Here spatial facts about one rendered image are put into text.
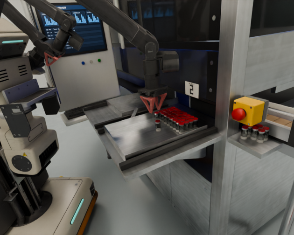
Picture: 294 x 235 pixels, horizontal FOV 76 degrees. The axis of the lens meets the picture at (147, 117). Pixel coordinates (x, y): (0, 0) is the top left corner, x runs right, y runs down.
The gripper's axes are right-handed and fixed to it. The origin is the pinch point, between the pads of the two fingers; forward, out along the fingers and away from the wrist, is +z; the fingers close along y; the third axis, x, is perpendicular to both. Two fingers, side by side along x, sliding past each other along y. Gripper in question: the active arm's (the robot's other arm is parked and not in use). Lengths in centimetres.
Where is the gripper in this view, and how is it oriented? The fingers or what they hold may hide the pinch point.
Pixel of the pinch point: (154, 109)
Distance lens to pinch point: 75.4
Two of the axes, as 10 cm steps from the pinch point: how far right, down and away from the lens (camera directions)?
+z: 0.9, 9.0, 4.2
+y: 7.4, -3.4, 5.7
